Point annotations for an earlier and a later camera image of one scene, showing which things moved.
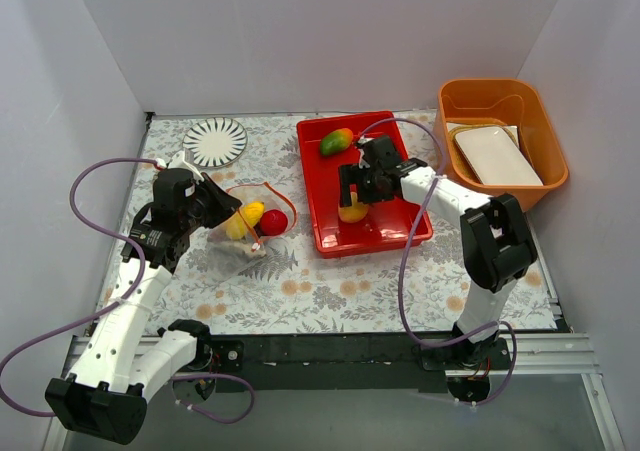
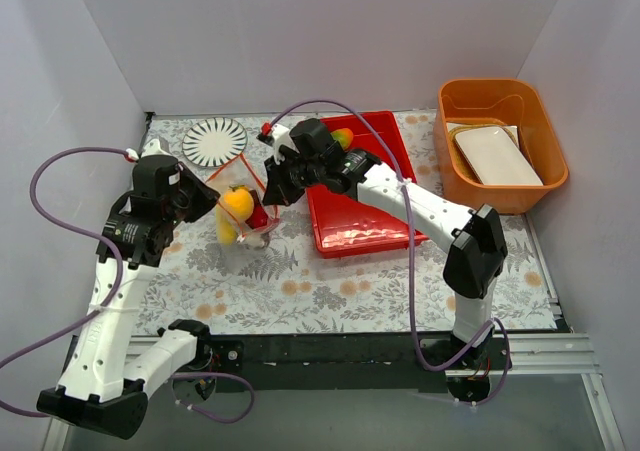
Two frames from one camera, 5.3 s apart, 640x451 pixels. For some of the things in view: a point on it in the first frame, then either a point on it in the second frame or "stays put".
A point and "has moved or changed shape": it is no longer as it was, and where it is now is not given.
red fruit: [273, 222] -> [257, 217]
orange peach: [354, 213] -> [239, 201]
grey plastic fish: [237, 250] -> [255, 240]
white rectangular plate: [496, 159] stays put
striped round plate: [215, 141] stays put
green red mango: [336, 141] stays put
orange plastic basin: [510, 100] stays put
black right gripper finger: [349, 174] -> [286, 182]
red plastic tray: [389, 224] stays put
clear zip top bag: [239, 241] has moved or changed shape
